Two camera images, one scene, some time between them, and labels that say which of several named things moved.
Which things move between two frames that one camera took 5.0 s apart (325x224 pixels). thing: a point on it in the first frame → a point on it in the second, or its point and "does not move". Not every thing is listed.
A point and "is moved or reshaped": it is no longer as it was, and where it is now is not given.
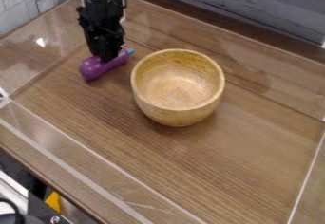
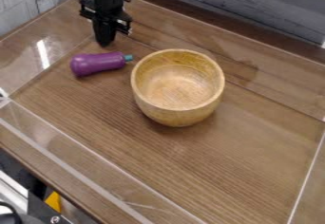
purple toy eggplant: [93, 65] is moved or reshaped
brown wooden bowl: [177, 84] does not move
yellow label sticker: [54, 201] does not move
